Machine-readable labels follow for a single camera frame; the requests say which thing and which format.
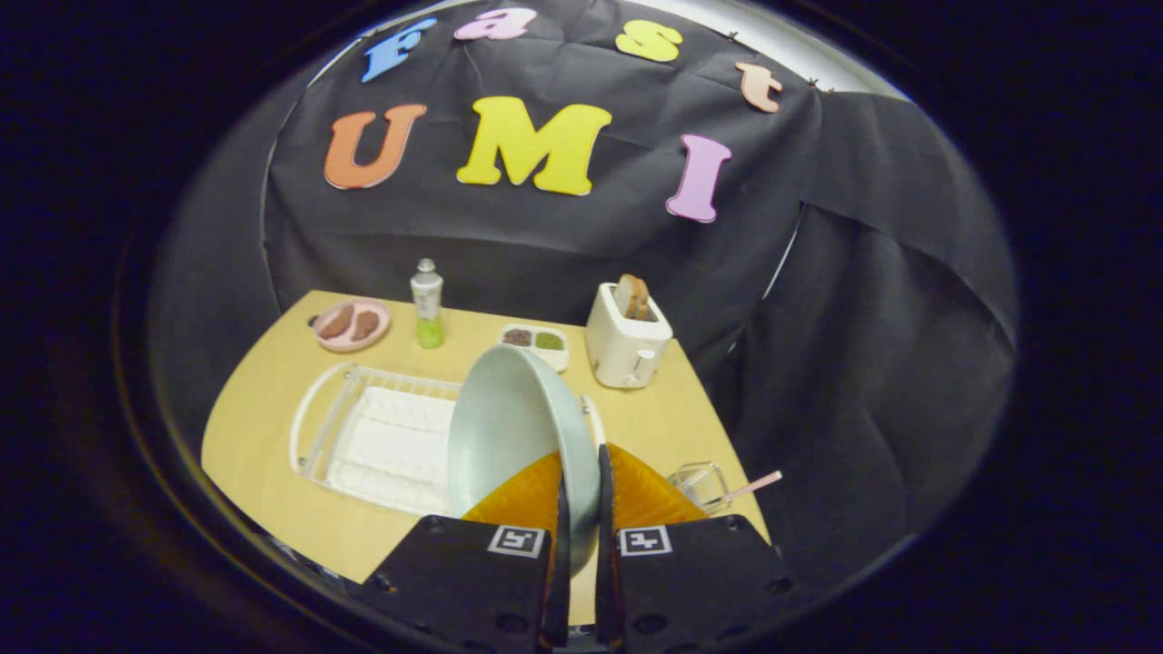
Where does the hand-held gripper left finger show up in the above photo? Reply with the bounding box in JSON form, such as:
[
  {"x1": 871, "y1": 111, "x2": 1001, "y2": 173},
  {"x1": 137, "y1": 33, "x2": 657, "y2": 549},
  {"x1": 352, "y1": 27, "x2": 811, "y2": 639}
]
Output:
[{"x1": 359, "y1": 450, "x2": 572, "y2": 650}]

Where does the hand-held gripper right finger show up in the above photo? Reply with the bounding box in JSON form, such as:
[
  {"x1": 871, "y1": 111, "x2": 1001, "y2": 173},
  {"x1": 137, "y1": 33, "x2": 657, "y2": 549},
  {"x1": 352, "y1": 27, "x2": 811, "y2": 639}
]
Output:
[{"x1": 595, "y1": 442, "x2": 800, "y2": 650}]

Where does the metal wire basket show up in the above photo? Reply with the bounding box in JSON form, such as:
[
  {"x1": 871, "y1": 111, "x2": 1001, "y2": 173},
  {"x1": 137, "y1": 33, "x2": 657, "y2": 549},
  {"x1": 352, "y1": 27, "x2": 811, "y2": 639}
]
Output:
[{"x1": 668, "y1": 461, "x2": 732, "y2": 517}]

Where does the pink checked handle spoon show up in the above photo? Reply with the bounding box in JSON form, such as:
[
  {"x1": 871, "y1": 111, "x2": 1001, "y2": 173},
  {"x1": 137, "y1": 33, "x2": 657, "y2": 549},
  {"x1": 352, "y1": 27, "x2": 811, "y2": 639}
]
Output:
[{"x1": 722, "y1": 470, "x2": 783, "y2": 502}]

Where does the white dish rack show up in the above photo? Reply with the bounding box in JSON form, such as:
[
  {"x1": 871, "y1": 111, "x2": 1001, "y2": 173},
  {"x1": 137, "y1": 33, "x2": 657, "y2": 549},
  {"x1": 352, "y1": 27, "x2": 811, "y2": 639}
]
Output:
[{"x1": 289, "y1": 362, "x2": 608, "y2": 519}]

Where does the pale green plate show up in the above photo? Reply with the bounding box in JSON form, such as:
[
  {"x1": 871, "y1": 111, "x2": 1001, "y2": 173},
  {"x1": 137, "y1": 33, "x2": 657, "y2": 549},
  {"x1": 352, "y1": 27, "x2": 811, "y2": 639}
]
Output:
[{"x1": 447, "y1": 345, "x2": 602, "y2": 578}]

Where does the pink dish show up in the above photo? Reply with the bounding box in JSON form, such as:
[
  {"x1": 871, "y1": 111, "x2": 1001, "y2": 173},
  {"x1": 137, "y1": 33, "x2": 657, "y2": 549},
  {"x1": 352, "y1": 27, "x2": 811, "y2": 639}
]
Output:
[{"x1": 309, "y1": 298, "x2": 393, "y2": 353}]

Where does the white toaster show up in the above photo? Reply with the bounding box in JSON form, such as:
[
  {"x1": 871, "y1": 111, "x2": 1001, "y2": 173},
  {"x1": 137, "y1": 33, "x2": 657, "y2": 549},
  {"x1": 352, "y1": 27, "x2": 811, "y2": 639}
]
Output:
[{"x1": 584, "y1": 282, "x2": 674, "y2": 391}]

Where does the white divided condiment tray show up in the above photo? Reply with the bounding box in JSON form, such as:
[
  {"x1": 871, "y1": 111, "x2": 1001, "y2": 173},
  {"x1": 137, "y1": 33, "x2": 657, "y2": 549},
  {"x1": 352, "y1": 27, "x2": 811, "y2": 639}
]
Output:
[{"x1": 498, "y1": 324, "x2": 571, "y2": 373}]

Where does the clear bottle green liquid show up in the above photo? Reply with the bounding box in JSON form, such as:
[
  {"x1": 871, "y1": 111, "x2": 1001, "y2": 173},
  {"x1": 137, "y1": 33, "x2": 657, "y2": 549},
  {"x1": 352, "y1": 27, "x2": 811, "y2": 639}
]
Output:
[{"x1": 410, "y1": 258, "x2": 446, "y2": 351}]

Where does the brown bread slice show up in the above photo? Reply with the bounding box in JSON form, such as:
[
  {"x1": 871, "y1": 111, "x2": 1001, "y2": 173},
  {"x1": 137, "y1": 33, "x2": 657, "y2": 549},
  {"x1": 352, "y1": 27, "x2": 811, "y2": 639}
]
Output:
[{"x1": 614, "y1": 273, "x2": 651, "y2": 322}]

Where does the black backdrop cloth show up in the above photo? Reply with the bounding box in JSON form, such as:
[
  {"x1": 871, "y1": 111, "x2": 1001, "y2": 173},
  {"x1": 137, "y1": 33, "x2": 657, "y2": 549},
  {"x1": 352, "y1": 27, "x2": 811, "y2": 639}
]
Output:
[{"x1": 150, "y1": 0, "x2": 1019, "y2": 582}]

